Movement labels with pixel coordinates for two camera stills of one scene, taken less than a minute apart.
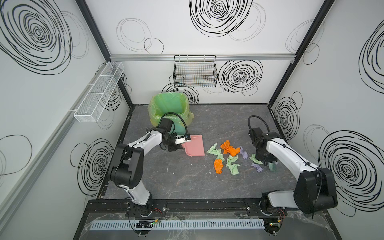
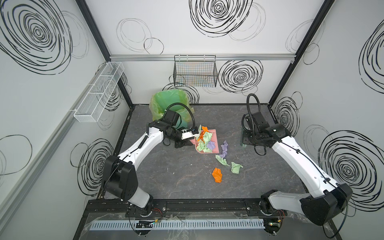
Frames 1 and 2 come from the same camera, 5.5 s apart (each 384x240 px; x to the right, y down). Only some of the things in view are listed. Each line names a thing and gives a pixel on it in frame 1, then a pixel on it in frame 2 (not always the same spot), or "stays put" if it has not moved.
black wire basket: x=195 y=70 stays put
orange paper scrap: x=218 y=166 to x=217 y=175
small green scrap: x=253 y=157 to x=222 y=161
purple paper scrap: x=244 y=154 to x=224 y=147
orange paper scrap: x=229 y=149 to x=204 y=129
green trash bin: x=161 y=103 stays put
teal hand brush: x=272 y=166 to x=242 y=144
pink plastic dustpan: x=195 y=147 to x=214 y=150
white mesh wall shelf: x=91 y=108 stays put
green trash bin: x=173 y=106 stays put
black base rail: x=192 y=208 stays put
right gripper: x=267 y=160 to x=248 y=139
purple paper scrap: x=258 y=168 to x=211 y=145
